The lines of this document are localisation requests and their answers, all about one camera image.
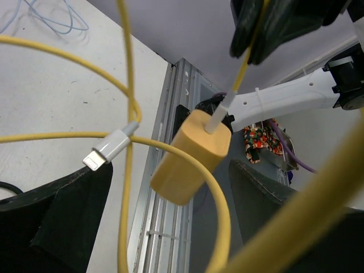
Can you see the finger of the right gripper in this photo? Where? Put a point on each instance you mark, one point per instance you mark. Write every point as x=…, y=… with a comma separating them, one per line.
x=283, y=21
x=247, y=17

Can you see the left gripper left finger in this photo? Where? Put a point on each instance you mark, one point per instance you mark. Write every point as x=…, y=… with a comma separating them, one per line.
x=52, y=228

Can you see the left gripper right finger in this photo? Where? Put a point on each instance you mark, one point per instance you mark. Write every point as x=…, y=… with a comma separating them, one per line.
x=286, y=230

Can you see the yellow charger plug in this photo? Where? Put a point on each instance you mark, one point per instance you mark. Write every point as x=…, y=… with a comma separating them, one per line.
x=179, y=176

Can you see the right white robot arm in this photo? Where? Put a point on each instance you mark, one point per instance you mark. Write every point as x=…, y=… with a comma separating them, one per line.
x=338, y=84

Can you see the aluminium table frame rail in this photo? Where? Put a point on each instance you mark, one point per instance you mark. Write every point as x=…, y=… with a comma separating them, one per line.
x=160, y=237

